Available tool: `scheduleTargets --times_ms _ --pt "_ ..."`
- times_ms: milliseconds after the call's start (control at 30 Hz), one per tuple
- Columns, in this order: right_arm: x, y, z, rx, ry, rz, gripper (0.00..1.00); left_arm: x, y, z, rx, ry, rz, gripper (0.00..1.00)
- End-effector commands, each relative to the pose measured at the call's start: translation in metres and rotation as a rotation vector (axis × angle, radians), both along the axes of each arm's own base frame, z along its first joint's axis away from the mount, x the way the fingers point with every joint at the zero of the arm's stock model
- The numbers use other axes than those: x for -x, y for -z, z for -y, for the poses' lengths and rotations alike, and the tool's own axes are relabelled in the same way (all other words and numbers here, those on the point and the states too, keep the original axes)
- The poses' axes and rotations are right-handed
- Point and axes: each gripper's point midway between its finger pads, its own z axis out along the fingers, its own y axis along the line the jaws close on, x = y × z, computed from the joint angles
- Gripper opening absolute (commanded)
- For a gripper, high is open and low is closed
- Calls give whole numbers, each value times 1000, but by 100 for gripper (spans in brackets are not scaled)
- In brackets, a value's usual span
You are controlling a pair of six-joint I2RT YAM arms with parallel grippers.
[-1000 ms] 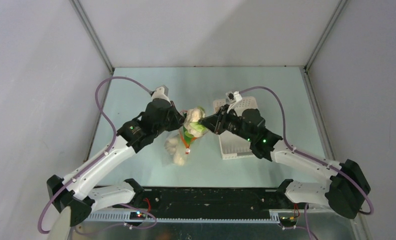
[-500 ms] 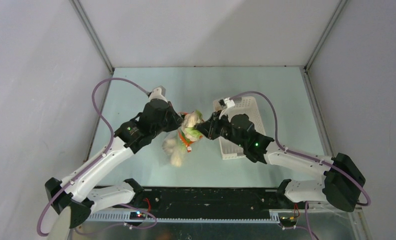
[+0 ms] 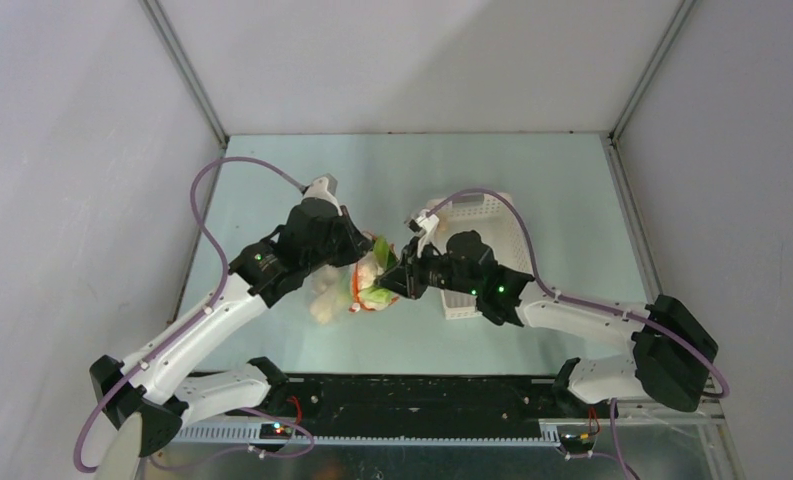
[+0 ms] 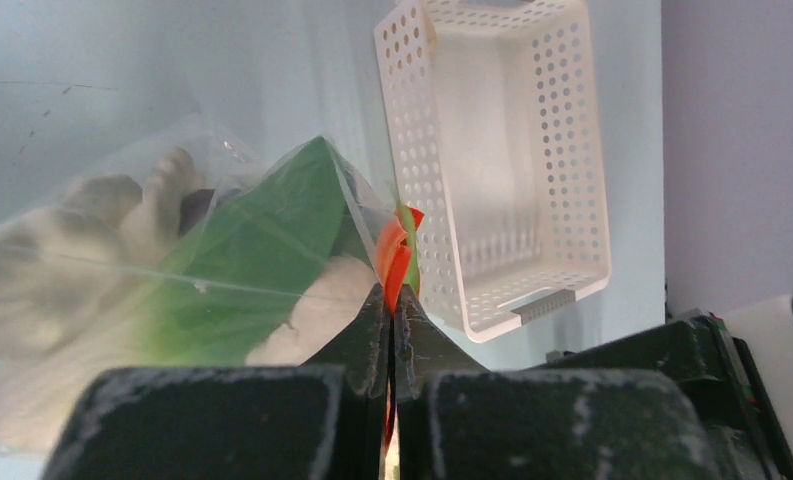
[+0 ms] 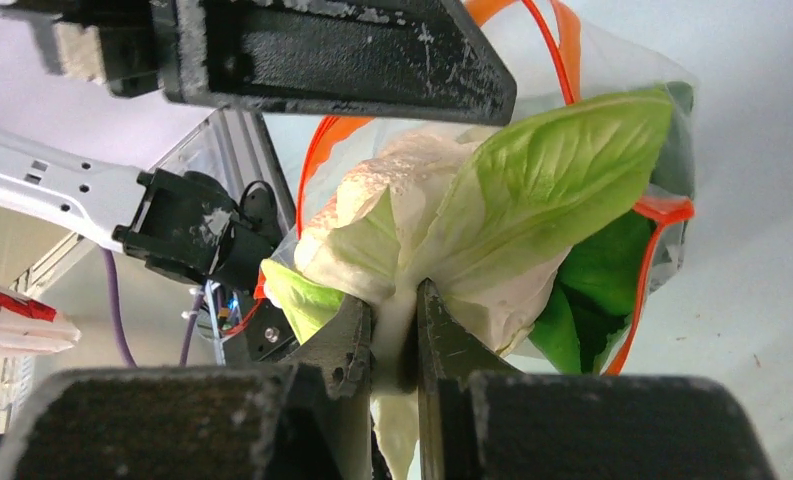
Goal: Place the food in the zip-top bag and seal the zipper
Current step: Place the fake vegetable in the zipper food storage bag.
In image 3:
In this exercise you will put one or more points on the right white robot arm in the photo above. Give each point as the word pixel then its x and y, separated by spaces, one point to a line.
pixel 662 352

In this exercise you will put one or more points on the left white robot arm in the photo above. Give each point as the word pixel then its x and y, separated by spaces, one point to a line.
pixel 156 382

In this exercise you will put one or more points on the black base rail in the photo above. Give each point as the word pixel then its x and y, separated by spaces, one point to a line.
pixel 494 407

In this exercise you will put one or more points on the white plastic basket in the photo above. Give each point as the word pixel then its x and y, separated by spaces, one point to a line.
pixel 491 219

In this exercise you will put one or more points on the pale green cabbage leaf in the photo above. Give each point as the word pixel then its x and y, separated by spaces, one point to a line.
pixel 376 298

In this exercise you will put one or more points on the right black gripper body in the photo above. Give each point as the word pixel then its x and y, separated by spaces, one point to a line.
pixel 408 275

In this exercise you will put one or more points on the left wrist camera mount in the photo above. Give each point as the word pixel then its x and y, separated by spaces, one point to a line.
pixel 324 188

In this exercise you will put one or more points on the green bok choy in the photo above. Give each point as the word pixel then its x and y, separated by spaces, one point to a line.
pixel 384 254

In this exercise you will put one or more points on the clear zip top bag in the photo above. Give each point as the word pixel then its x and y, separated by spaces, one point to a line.
pixel 356 308

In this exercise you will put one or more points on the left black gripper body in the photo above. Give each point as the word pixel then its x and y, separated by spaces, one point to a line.
pixel 343 246

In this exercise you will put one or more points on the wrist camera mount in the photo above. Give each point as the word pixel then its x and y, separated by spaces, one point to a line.
pixel 424 225
pixel 324 188

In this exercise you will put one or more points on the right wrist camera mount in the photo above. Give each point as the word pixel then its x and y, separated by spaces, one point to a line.
pixel 424 225

